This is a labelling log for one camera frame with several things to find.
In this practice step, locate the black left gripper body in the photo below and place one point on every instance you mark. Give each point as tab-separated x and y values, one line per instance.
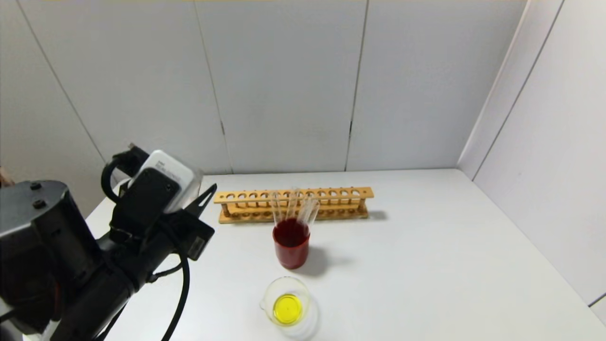
199	241

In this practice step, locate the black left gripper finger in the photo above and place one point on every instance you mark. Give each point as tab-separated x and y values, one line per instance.
202	203

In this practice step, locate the yellow pigment test tube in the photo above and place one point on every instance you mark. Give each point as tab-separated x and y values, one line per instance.
276	208

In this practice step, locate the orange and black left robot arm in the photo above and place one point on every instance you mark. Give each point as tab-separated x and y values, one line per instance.
42	246

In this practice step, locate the empty clear glass test tube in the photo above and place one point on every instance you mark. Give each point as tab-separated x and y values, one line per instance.
293	203
305	213
314	210

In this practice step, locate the wooden test tube rack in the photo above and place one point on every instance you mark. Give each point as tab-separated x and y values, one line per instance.
365	192

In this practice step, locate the red plastic cup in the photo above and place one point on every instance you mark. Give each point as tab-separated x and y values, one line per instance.
291	258

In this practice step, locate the clear glass beaker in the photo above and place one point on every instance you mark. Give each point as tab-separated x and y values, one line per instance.
286	310

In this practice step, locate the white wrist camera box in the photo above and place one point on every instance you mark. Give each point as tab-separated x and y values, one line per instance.
163	163

